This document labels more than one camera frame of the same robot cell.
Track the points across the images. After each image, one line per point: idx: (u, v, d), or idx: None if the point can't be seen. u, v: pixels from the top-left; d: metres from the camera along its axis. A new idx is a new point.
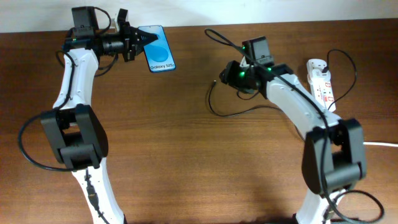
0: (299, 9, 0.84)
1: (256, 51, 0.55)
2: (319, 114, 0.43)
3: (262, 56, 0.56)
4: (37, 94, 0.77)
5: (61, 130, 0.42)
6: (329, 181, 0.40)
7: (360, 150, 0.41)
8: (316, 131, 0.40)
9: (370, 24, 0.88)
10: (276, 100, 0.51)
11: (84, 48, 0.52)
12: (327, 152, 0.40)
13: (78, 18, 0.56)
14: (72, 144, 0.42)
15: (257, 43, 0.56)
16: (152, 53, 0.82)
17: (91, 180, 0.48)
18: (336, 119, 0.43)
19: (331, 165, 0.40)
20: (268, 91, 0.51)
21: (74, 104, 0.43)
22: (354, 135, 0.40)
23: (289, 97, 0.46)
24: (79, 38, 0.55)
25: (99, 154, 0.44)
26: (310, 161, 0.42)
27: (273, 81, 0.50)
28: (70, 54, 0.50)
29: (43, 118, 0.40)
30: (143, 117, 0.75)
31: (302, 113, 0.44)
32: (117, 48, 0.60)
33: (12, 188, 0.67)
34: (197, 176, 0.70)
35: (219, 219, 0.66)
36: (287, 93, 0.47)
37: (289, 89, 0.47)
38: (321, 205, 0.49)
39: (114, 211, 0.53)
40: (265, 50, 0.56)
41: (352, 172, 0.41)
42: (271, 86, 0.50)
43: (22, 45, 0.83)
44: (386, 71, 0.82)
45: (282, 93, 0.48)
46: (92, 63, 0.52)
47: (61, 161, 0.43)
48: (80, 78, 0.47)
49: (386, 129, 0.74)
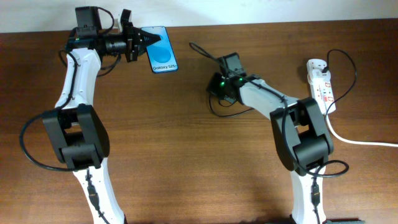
0: (300, 9, 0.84)
1: (229, 65, 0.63)
2: (281, 99, 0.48)
3: (235, 69, 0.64)
4: (38, 94, 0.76)
5: (63, 130, 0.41)
6: (299, 156, 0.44)
7: (320, 124, 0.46)
8: (278, 111, 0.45)
9: (370, 25, 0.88)
10: (252, 102, 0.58)
11: (87, 48, 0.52)
12: (290, 129, 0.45)
13: (82, 18, 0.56)
14: (72, 144, 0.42)
15: (229, 58, 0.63)
16: (155, 54, 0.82)
17: (91, 179, 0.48)
18: (296, 101, 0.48)
19: (297, 140, 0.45)
20: (244, 95, 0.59)
21: (76, 104, 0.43)
22: (311, 111, 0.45)
23: (256, 95, 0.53)
24: (82, 38, 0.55)
25: (99, 154, 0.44)
26: (279, 141, 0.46)
27: (244, 86, 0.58)
28: (73, 53, 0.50)
29: (45, 117, 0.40)
30: (144, 118, 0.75)
31: (267, 103, 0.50)
32: (120, 48, 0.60)
33: (12, 188, 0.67)
34: (198, 176, 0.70)
35: (219, 220, 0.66)
36: (255, 91, 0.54)
37: (256, 88, 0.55)
38: (305, 188, 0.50)
39: (115, 211, 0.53)
40: (237, 64, 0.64)
41: (319, 144, 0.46)
42: (243, 90, 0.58)
43: (22, 45, 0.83)
44: (386, 71, 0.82)
45: (251, 92, 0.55)
46: (95, 64, 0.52)
47: (63, 160, 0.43)
48: (83, 78, 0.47)
49: (387, 129, 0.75)
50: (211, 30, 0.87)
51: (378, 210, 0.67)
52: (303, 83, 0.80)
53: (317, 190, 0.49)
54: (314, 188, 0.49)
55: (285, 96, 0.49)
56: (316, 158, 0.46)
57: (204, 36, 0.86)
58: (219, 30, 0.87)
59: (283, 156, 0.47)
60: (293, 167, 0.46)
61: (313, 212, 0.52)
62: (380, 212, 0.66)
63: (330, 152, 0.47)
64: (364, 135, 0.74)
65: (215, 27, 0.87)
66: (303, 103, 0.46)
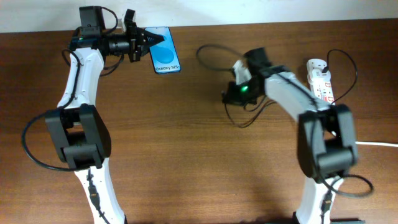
0: (300, 9, 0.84)
1: (255, 59, 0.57)
2: (312, 101, 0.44)
3: (262, 61, 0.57)
4: (38, 94, 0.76)
5: (65, 129, 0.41)
6: (322, 163, 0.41)
7: (350, 135, 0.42)
8: (309, 114, 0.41)
9: (370, 25, 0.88)
10: (275, 97, 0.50)
11: (90, 48, 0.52)
12: (319, 135, 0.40)
13: (86, 18, 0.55)
14: (74, 144, 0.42)
15: (256, 51, 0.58)
16: (158, 54, 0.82)
17: (92, 180, 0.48)
18: (327, 105, 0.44)
19: (323, 148, 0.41)
20: (268, 88, 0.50)
21: (79, 104, 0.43)
22: (343, 120, 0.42)
23: (285, 91, 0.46)
24: (85, 38, 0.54)
25: (101, 154, 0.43)
26: (303, 144, 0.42)
27: (270, 78, 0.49)
28: (76, 53, 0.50)
29: (48, 117, 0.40)
30: (143, 117, 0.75)
31: (296, 102, 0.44)
32: (124, 48, 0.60)
33: (13, 189, 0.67)
34: (198, 175, 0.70)
35: (219, 219, 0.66)
36: (283, 86, 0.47)
37: (284, 83, 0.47)
38: (317, 195, 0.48)
39: (115, 211, 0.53)
40: (265, 58, 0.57)
41: (344, 155, 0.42)
42: (268, 83, 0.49)
43: (22, 45, 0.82)
44: (386, 71, 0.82)
45: (278, 86, 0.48)
46: (98, 63, 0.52)
47: (64, 160, 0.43)
48: (85, 78, 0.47)
49: (387, 128, 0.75)
50: (211, 30, 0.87)
51: (377, 209, 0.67)
52: (303, 83, 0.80)
53: (329, 198, 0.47)
54: (327, 196, 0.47)
55: (316, 99, 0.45)
56: (336, 168, 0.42)
57: (204, 36, 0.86)
58: (219, 30, 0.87)
59: (303, 160, 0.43)
60: (314, 173, 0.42)
61: (320, 216, 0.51)
62: (380, 212, 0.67)
63: (352, 163, 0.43)
64: (365, 135, 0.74)
65: (215, 27, 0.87)
66: (336, 109, 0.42)
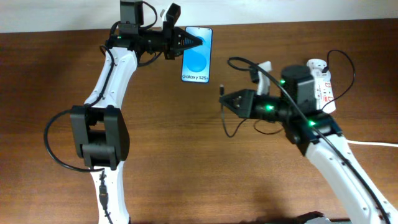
0: (298, 10, 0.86)
1: (301, 93, 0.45)
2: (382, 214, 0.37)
3: (305, 100, 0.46)
4: (37, 93, 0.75)
5: (87, 127, 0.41)
6: None
7: None
8: None
9: (370, 25, 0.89)
10: (322, 168, 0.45)
11: (127, 47, 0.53)
12: None
13: (125, 14, 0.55)
14: (93, 142, 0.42)
15: (305, 84, 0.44)
16: (192, 60, 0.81)
17: (104, 179, 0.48)
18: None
19: None
20: (311, 152, 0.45)
21: (106, 104, 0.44)
22: None
23: (342, 178, 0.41)
24: (123, 35, 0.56)
25: (117, 157, 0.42)
26: None
27: (318, 145, 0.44)
28: (112, 51, 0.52)
29: (73, 112, 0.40)
30: (144, 118, 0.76)
31: (357, 205, 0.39)
32: (157, 45, 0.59)
33: (13, 188, 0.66)
34: (199, 175, 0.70)
35: (219, 220, 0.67)
36: (339, 170, 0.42)
37: (340, 165, 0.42)
38: None
39: (122, 213, 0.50)
40: (311, 92, 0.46)
41: None
42: (314, 150, 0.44)
43: (23, 45, 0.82)
44: (384, 71, 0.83)
45: (331, 166, 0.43)
46: (132, 65, 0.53)
47: (81, 156, 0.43)
48: (115, 78, 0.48)
49: (387, 127, 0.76)
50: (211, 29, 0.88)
51: None
52: None
53: None
54: None
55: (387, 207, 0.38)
56: None
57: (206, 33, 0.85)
58: (219, 30, 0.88)
59: None
60: None
61: None
62: None
63: None
64: (367, 134, 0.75)
65: (216, 27, 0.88)
66: None
